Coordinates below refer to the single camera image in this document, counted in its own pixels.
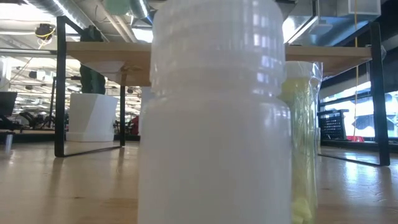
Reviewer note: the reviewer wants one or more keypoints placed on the white faceted plant pot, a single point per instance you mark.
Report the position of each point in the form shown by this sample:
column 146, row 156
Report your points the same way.
column 90, row 118

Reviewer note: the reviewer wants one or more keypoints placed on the small red object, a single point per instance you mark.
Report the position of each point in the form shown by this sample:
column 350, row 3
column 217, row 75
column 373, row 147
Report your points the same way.
column 355, row 139

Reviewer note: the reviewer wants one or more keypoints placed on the grey metal leg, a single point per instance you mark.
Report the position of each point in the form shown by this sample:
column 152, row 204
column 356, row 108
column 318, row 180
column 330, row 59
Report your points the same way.
column 8, row 143

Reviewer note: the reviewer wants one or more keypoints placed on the red chair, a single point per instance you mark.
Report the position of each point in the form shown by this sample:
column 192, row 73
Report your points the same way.
column 134, row 124

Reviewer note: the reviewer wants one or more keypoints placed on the black perforated crate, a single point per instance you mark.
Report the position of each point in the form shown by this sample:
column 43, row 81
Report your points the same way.
column 334, row 126

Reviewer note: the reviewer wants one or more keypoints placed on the large rectangular metal duct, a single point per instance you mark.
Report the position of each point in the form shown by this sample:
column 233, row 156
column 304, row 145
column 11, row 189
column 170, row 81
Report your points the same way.
column 329, row 28

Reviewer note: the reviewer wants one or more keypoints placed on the white medicine bottle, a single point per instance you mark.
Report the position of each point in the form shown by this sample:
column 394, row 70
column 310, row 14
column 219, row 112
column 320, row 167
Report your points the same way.
column 214, row 140

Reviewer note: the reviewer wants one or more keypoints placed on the green cactus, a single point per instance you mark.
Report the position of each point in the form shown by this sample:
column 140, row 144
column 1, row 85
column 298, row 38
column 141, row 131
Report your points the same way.
column 91, row 81

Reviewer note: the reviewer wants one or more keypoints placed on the wooden shelf with black frame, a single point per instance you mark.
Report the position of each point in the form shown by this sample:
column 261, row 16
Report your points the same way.
column 109, row 51

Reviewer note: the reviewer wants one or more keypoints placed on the black monitor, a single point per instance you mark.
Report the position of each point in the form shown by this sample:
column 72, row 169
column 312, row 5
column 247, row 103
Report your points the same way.
column 7, row 104

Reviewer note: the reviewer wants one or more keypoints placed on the green medicine bottle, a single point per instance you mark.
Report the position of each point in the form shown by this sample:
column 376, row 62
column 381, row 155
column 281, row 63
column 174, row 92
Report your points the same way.
column 116, row 7

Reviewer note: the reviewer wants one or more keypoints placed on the black office chair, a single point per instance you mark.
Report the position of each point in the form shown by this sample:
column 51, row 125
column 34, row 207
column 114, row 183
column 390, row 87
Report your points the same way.
column 34, row 119

